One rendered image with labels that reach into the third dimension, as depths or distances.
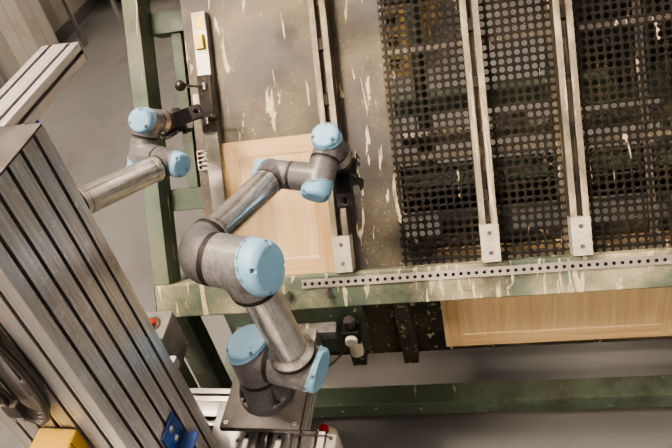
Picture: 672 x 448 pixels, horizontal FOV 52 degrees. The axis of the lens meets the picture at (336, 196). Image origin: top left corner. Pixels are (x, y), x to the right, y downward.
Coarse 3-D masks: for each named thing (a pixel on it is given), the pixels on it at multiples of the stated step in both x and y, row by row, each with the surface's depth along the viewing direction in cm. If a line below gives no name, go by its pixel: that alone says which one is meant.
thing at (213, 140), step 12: (204, 12) 240; (192, 24) 241; (204, 24) 240; (204, 36) 240; (204, 60) 241; (204, 72) 241; (216, 96) 244; (216, 108) 243; (216, 132) 242; (216, 144) 242; (216, 156) 243; (216, 168) 243; (216, 180) 243; (216, 192) 243; (216, 204) 244
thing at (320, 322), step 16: (240, 320) 247; (304, 320) 244; (320, 320) 243; (336, 320) 242; (352, 320) 235; (320, 336) 241; (336, 336) 240; (352, 336) 236; (368, 336) 246; (352, 352) 244
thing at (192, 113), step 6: (186, 108) 219; (192, 108) 219; (198, 108) 220; (174, 114) 218; (180, 114) 218; (186, 114) 219; (192, 114) 220; (198, 114) 220; (174, 120) 217; (180, 120) 218; (186, 120) 219; (192, 120) 220; (174, 126) 217
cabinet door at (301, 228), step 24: (240, 144) 243; (264, 144) 241; (288, 144) 240; (312, 144) 238; (240, 168) 244; (288, 192) 241; (264, 216) 243; (288, 216) 242; (312, 216) 240; (288, 240) 242; (312, 240) 241; (288, 264) 243; (312, 264) 241
